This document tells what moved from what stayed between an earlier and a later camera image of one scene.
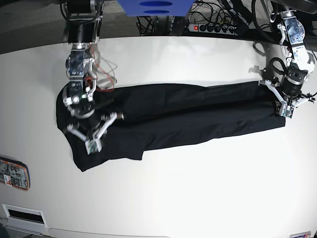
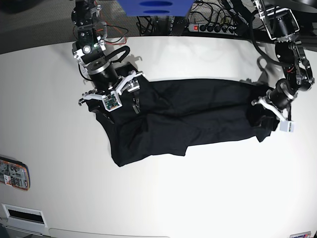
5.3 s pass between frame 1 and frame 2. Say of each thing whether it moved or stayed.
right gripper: moved
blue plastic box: stayed
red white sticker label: stayed
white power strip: stayed
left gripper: moved
